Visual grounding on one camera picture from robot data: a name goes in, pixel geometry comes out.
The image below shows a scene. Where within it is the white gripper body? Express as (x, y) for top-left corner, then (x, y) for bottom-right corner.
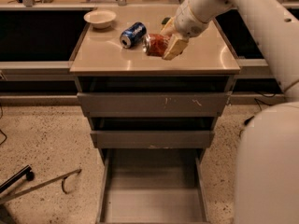
(174, 0), (208, 37)

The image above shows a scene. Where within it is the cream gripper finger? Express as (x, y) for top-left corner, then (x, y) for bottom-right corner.
(163, 34), (189, 61)
(160, 18), (176, 36)

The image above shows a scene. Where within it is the red coke can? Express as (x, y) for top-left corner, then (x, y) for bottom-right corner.
(143, 34), (170, 57)

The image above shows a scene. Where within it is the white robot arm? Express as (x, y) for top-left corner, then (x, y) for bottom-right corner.
(162, 0), (299, 224)

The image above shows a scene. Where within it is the blue pepsi can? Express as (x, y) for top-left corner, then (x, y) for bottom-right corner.
(120, 22), (147, 49)

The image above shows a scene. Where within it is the grey drawer cabinet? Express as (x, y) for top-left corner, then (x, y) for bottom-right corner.
(69, 3), (242, 224)

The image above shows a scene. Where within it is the top grey drawer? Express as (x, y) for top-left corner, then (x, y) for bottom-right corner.
(78, 92), (228, 118)

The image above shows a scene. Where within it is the middle grey drawer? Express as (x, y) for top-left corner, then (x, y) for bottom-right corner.
(91, 131), (214, 148)

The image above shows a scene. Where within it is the open bottom grey drawer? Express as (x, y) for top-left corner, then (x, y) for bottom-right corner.
(96, 148), (210, 224)

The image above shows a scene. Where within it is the yellow green sponge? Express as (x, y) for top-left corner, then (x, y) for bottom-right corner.
(161, 17), (170, 25)

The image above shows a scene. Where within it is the white ceramic bowl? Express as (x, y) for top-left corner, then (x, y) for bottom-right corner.
(84, 10), (116, 29)

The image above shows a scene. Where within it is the black power adapter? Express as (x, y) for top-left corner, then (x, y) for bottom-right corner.
(244, 116), (254, 126)

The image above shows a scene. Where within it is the grey metal stand leg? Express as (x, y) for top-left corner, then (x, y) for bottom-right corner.
(0, 168), (82, 204)

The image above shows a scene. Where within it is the black chair base leg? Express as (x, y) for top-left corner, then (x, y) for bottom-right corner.
(0, 165), (35, 193)

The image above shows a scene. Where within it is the black cable at left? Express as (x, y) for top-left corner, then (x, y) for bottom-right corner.
(0, 103), (8, 147)

